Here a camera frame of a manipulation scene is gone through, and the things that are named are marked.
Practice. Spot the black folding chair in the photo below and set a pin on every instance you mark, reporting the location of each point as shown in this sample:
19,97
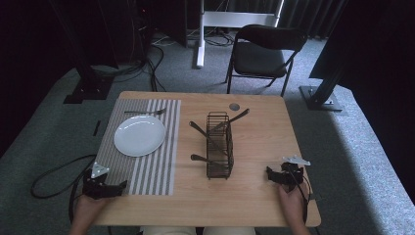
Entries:
259,58

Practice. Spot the grey round table grommet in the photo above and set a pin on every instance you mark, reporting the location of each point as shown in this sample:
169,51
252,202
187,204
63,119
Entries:
234,106

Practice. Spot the person's right hand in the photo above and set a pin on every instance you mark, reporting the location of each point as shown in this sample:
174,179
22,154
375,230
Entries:
293,205

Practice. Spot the white desk frame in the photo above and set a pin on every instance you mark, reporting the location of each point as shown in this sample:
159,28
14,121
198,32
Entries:
200,39

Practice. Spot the small black floor strip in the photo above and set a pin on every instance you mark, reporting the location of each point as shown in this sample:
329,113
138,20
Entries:
96,128

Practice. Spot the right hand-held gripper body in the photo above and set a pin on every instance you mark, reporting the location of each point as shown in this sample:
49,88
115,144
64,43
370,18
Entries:
290,176

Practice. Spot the person's left hand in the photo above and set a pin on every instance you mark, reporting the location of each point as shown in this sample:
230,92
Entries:
87,209

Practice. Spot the grey striped placemat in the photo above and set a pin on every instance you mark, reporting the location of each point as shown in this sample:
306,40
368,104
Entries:
153,169

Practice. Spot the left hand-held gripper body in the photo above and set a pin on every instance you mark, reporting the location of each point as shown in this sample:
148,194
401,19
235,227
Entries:
96,187

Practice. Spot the silver fork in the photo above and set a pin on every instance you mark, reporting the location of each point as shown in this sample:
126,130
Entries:
147,112

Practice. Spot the black metal stand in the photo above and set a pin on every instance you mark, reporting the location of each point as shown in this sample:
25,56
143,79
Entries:
88,88
321,98

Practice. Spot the white round plate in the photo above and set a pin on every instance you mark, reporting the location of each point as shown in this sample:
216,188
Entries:
139,135

